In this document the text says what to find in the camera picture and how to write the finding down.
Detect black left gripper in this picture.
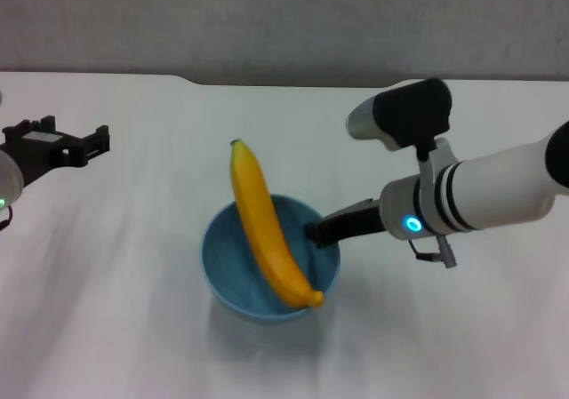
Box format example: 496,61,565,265
2,115,110,187

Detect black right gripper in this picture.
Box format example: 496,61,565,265
303,197,386,250

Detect yellow banana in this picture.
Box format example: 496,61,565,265
229,139,325,310

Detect blue bowl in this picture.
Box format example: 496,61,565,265
200,194,342,325

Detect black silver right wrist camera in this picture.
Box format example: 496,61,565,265
346,77,453,152

